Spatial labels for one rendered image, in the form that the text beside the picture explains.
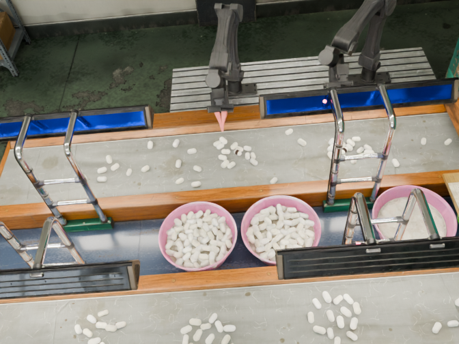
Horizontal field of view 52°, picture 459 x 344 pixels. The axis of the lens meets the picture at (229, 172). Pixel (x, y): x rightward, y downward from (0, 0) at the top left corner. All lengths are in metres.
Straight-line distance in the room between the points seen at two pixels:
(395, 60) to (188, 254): 1.37
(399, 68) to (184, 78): 1.00
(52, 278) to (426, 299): 1.06
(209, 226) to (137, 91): 1.86
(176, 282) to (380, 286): 0.63
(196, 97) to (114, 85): 1.34
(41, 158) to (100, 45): 1.95
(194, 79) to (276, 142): 0.61
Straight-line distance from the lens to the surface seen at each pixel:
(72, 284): 1.26
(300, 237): 1.61
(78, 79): 3.61
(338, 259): 1.18
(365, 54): 2.13
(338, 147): 1.47
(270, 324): 1.48
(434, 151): 1.92
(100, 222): 1.79
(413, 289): 1.58
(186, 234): 1.66
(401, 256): 1.22
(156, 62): 3.55
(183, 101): 2.18
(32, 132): 1.67
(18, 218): 1.89
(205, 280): 1.52
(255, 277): 1.51
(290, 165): 1.79
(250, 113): 1.95
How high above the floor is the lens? 2.13
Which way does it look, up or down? 51 degrees down
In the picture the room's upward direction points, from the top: 8 degrees counter-clockwise
